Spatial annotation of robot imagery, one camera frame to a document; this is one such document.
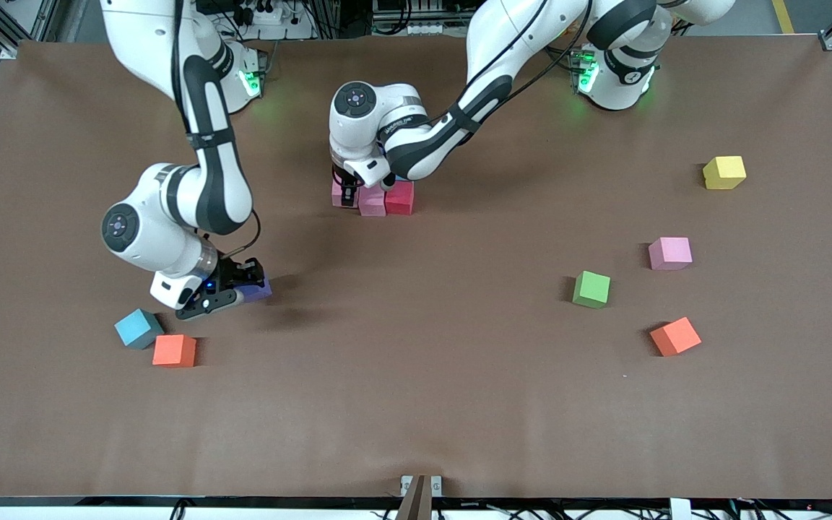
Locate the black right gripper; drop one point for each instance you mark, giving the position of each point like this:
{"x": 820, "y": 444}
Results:
{"x": 231, "y": 272}

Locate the purple foam cube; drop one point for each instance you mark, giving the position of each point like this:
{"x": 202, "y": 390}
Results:
{"x": 257, "y": 291}

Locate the red foam cube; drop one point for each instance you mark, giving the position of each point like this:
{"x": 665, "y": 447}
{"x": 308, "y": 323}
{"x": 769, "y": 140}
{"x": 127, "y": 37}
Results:
{"x": 400, "y": 198}

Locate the orange foam cube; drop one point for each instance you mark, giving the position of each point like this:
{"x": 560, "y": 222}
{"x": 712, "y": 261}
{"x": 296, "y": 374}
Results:
{"x": 174, "y": 350}
{"x": 675, "y": 336}

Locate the green foam cube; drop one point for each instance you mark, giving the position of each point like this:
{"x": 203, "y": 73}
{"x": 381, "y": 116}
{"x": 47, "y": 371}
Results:
{"x": 591, "y": 289}

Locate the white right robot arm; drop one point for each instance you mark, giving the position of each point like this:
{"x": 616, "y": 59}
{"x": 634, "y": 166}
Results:
{"x": 206, "y": 188}

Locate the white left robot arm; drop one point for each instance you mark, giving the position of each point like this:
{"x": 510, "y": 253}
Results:
{"x": 503, "y": 58}

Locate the light blue foam cube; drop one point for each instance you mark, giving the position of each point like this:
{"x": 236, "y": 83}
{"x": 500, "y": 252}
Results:
{"x": 138, "y": 328}

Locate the white power strip with plugs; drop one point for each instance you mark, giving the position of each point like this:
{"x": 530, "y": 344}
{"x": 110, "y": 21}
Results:
{"x": 286, "y": 29}

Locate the small white power strip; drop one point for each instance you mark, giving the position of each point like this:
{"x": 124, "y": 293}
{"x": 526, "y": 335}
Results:
{"x": 423, "y": 29}

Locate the brown table cover sheet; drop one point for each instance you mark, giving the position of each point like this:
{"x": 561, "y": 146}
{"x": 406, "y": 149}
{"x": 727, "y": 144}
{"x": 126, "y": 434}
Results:
{"x": 416, "y": 404}

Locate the black table edge strip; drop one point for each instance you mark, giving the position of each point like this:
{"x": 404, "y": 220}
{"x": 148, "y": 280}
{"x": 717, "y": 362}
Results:
{"x": 98, "y": 500}

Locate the yellow foam cube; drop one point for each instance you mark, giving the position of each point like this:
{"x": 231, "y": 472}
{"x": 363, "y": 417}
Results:
{"x": 724, "y": 172}

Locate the small white box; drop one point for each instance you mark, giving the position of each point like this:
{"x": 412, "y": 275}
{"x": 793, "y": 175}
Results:
{"x": 679, "y": 509}

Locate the grey bracket with brown post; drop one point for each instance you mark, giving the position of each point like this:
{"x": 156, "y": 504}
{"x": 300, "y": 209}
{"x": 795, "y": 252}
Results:
{"x": 419, "y": 498}

